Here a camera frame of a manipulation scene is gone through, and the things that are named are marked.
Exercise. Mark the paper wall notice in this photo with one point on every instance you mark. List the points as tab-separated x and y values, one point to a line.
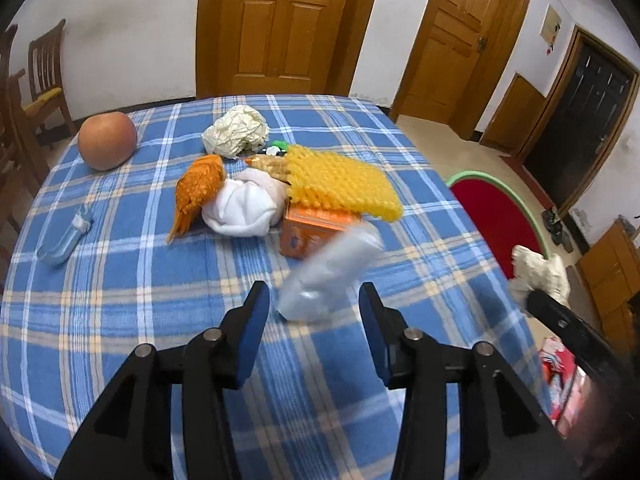
551	27

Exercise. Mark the red patterned bag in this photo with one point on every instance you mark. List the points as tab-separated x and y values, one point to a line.
562	380

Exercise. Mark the low wooden wall panel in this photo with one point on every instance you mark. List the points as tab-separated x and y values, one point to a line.
515	115

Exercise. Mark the crushed clear plastic bottle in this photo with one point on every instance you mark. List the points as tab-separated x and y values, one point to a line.
65	240

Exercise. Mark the white sock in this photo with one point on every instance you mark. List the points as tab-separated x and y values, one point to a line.
240	207

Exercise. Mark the clear plastic bag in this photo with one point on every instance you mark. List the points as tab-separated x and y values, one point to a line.
330	275

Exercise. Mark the wooden cabinet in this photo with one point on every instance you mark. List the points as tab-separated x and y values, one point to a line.
612	270

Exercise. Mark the wooden panel door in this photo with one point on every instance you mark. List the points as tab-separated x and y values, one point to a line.
280	25
455	45

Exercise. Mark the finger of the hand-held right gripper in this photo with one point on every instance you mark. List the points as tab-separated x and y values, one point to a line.
560	317

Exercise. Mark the round reddish fruit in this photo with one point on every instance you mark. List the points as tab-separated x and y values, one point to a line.
107	140

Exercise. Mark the wooden slat-back chair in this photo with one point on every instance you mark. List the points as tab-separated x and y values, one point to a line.
12	125

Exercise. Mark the small green toy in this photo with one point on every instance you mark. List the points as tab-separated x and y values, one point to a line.
275	149

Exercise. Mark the blue plaid tablecloth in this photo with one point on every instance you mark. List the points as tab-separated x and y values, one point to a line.
150	285

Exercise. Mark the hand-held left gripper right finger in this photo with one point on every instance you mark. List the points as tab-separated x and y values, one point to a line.
372	340

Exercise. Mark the black shoes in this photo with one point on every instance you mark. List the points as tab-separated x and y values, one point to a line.
560	230

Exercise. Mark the wooden chair with yellow cushion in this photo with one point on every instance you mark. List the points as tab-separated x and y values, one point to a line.
45	75

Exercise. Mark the orange plush toy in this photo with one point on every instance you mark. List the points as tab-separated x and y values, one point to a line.
197	192

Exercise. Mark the dark metal door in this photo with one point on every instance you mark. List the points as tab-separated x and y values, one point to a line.
585	120

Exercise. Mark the orange cardboard box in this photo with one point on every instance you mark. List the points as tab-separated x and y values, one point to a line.
310	235

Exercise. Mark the red round stool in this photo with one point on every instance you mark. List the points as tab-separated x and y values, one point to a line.
495	220

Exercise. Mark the crumpled cream paper ball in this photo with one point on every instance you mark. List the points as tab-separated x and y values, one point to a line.
235	132

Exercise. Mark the white tissue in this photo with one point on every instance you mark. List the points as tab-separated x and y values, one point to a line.
540	267

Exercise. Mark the orange noodle snack packet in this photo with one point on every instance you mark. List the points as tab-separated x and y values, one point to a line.
267	166

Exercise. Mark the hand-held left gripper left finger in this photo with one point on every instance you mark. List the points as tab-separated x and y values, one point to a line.
252	340

